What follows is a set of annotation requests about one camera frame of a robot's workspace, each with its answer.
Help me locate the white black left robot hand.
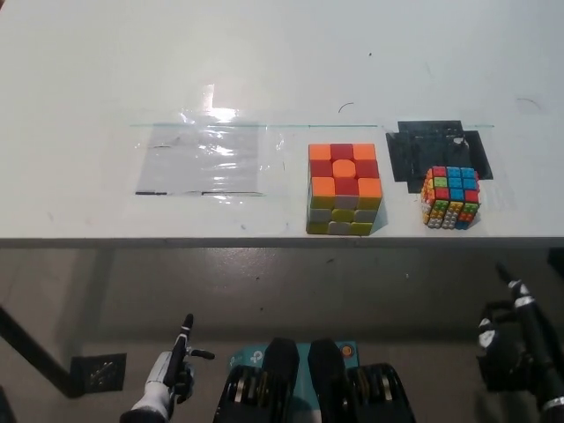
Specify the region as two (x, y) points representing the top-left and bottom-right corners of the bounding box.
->
(144, 313), (216, 407)

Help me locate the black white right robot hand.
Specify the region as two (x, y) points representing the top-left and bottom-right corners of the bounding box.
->
(476, 263), (561, 409)

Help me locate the small studded multicolour cube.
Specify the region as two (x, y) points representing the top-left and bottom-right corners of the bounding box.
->
(419, 165), (481, 232)

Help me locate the teal robot top panel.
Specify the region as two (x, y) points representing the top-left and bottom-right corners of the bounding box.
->
(226, 340), (359, 404)

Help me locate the large orange red puzzle cube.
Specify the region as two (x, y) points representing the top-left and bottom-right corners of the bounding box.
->
(305, 143), (384, 237)

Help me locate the black square floor marker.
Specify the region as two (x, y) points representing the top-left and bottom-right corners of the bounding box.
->
(70, 352), (128, 395)

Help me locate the black diagonal table leg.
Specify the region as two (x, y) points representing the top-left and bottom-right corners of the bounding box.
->
(0, 302), (75, 400)

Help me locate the clear plastic sheet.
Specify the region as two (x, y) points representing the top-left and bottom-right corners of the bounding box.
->
(133, 122), (266, 197)

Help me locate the clear plastic film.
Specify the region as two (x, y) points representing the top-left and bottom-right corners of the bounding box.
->
(129, 82), (288, 204)

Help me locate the black square mat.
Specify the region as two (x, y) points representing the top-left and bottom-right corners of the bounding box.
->
(385, 120), (494, 195)

